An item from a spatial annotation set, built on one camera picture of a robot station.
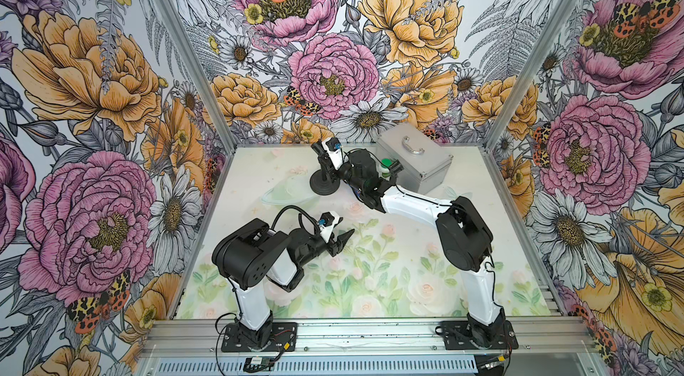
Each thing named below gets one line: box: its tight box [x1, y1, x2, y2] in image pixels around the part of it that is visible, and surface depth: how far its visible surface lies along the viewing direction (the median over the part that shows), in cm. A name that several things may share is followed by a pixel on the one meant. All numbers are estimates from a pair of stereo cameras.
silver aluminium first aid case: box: [376, 122, 454, 195], surface depth 101 cm
